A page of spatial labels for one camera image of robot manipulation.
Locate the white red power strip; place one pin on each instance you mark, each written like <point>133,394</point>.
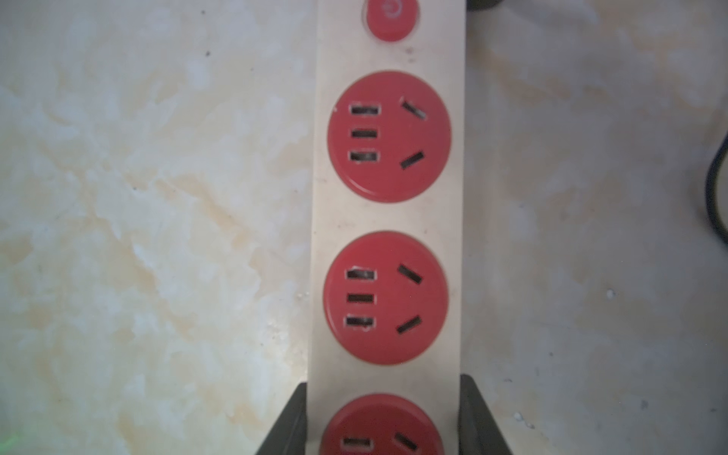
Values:
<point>387,234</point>

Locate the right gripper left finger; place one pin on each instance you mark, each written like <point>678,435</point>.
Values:
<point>288,435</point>

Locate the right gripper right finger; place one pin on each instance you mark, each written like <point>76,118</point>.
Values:
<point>478,431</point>

